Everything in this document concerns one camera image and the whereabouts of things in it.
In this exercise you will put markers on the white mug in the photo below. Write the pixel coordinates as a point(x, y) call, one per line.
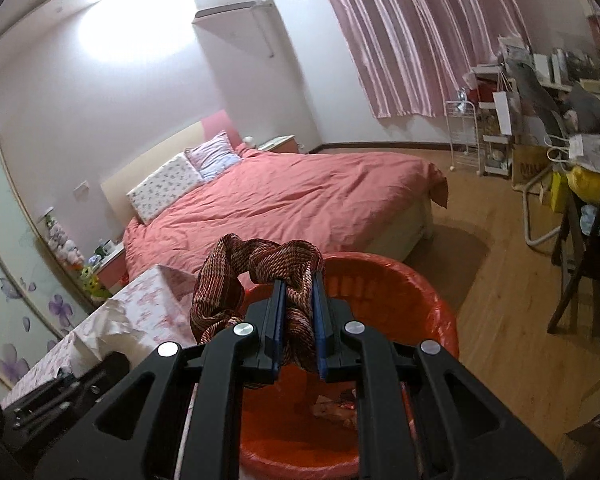
point(107, 247)

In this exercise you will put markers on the bed with cream pink headboard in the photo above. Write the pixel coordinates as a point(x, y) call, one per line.
point(140, 165)

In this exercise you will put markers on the brown plaid cloth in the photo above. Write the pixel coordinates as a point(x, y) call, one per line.
point(220, 280)

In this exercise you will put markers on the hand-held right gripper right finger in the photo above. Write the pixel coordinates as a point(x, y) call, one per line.
point(321, 330)

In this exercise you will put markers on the white air conditioner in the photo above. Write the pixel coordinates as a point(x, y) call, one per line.
point(225, 2)

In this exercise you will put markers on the white wall socket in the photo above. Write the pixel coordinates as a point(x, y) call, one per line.
point(81, 186)

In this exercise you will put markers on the brown cardboard box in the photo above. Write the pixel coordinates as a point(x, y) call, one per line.
point(530, 167)

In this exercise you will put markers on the pink striped curtain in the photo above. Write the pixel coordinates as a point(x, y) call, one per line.
point(405, 35)

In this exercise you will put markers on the pink floral tablecloth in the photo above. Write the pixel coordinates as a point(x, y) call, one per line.
point(145, 305)

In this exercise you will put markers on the pink white nightstand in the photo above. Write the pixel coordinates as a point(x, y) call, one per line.
point(280, 145)
point(111, 267)

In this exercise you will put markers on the yellow bag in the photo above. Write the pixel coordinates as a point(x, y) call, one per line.
point(587, 182)

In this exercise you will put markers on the white floral pillow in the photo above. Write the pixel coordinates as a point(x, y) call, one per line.
point(165, 187)

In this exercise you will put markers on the white tube chair frame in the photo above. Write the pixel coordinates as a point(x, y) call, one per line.
point(532, 225)

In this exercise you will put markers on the orange plastic basket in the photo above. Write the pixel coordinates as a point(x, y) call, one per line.
point(405, 300)

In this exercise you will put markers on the white shelf cart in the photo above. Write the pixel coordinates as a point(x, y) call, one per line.
point(495, 150)

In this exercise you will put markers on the wardrobe with floral sliding doors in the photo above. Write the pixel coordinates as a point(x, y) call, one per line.
point(10, 240)

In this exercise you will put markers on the pink striped pillow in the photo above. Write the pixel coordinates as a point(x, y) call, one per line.
point(212, 157)

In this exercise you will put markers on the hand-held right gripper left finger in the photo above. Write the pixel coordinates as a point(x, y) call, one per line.
point(278, 330)

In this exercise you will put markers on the pink duvet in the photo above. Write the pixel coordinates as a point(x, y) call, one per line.
point(290, 195)

